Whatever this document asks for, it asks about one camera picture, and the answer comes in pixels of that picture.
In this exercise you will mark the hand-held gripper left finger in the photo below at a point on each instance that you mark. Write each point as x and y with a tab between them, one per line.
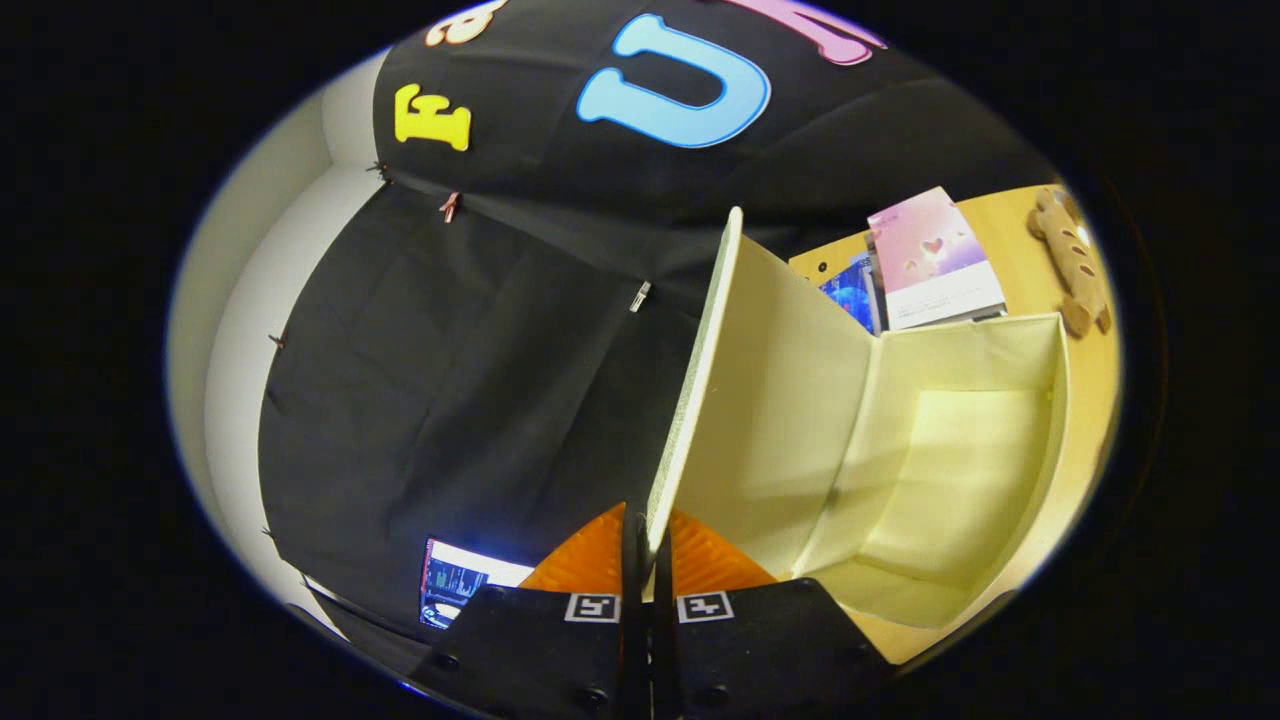
545	650

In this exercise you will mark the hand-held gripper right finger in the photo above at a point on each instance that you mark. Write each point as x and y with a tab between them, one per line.
760	650

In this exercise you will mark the green lidded cream storage box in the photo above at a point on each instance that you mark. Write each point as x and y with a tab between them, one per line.
800	420

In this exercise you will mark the blue printed box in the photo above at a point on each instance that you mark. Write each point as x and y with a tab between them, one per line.
855	295

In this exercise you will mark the black cloth clip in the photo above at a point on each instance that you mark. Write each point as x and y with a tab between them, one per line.
380	168

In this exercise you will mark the pink book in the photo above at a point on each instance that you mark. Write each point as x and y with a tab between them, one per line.
935	260

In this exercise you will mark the copper cloth clip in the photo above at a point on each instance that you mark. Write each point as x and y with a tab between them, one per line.
450	207

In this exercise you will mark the silver cloth clip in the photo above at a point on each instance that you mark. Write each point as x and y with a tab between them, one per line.
640	296

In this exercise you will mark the tan bread-shaped plush toy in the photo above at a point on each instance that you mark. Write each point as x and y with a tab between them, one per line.
1075	265

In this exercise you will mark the computer monitor screen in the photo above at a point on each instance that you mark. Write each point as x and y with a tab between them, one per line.
455	585

